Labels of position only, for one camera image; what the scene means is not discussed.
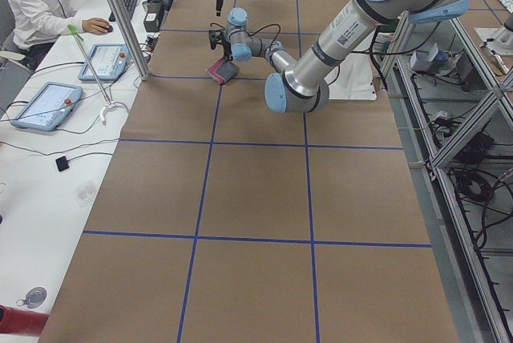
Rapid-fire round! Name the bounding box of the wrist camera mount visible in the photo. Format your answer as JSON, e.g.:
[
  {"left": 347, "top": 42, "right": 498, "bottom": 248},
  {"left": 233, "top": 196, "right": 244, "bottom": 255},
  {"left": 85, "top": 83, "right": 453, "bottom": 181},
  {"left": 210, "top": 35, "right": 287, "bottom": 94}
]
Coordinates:
[{"left": 208, "top": 29, "right": 225, "bottom": 50}]

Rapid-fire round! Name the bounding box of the small black square puck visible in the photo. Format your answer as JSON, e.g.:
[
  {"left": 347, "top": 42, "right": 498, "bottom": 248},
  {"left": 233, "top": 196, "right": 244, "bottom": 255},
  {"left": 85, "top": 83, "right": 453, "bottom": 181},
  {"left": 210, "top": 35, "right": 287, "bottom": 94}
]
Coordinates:
[{"left": 55, "top": 155, "right": 70, "bottom": 172}]

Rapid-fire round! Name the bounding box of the black floor cable bundle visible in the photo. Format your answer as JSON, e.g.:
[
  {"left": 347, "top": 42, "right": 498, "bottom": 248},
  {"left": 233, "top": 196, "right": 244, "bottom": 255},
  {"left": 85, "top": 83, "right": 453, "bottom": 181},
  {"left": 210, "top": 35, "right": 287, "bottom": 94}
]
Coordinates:
[{"left": 424, "top": 110, "right": 513, "bottom": 248}]

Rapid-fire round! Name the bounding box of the pink grey-backed towel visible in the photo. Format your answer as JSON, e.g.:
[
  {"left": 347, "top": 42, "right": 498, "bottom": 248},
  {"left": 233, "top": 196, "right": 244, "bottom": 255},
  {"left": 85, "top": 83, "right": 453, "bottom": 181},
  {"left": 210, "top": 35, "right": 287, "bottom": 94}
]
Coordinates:
[{"left": 205, "top": 58, "right": 240, "bottom": 86}]

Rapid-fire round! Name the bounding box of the aluminium frame rack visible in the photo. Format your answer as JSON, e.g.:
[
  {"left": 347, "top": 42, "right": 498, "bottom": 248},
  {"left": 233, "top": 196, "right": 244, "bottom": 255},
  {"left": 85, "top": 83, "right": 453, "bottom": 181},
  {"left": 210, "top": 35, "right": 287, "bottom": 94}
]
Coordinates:
[{"left": 382, "top": 10, "right": 512, "bottom": 342}]

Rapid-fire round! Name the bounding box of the far teach pendant tablet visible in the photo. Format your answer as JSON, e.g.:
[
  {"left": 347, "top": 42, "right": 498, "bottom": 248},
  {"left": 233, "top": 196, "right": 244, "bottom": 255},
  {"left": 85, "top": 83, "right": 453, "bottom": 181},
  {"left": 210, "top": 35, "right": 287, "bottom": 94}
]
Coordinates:
[{"left": 78, "top": 43, "right": 131, "bottom": 82}]

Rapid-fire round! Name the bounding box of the red cylinder object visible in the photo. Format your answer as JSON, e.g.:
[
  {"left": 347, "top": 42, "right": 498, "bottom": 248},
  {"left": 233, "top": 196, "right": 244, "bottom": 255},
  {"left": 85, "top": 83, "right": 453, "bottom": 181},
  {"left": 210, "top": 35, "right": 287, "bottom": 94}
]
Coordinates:
[{"left": 0, "top": 305, "right": 49, "bottom": 337}]

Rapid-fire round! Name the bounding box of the round metal badge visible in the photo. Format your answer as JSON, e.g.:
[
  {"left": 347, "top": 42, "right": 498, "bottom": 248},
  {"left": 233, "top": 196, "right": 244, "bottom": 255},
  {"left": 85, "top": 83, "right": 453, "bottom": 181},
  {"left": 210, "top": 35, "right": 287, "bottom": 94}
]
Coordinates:
[{"left": 16, "top": 286, "right": 47, "bottom": 309}]

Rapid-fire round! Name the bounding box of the black box white label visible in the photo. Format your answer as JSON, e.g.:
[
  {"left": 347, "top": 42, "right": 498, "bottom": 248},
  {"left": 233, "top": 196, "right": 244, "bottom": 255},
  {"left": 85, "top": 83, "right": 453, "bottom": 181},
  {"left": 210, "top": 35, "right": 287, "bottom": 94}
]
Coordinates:
[{"left": 143, "top": 2, "right": 164, "bottom": 33}]

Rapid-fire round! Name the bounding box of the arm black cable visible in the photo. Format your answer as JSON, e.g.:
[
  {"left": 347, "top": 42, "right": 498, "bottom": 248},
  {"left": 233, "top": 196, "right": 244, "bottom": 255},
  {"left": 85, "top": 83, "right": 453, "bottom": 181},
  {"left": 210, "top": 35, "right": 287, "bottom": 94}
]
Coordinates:
[{"left": 246, "top": 24, "right": 284, "bottom": 46}]

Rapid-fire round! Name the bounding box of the aluminium frame post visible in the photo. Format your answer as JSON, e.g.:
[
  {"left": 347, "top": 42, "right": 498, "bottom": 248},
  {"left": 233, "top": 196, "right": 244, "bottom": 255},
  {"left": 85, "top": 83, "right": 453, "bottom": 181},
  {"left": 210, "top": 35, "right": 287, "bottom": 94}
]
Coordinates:
[{"left": 107, "top": 0, "right": 150, "bottom": 81}]

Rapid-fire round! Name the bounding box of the teach pendant tablet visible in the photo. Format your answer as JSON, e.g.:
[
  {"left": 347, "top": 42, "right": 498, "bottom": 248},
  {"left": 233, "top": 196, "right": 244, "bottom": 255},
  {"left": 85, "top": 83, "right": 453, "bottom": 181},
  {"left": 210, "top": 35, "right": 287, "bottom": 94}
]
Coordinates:
[
  {"left": 78, "top": 43, "right": 131, "bottom": 82},
  {"left": 12, "top": 82, "right": 83, "bottom": 131}
]

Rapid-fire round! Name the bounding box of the near teach pendant tablet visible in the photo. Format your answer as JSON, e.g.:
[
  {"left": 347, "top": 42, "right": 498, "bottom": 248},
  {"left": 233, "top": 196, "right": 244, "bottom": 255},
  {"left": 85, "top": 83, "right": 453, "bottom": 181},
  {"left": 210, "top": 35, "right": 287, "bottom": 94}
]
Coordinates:
[{"left": 12, "top": 82, "right": 83, "bottom": 131}]

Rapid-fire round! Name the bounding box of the seated person white hoodie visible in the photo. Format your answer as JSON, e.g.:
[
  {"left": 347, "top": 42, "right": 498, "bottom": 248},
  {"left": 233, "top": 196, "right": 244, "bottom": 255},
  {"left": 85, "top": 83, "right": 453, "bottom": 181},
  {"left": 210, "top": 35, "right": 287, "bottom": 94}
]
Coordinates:
[{"left": 7, "top": 0, "right": 111, "bottom": 70}]

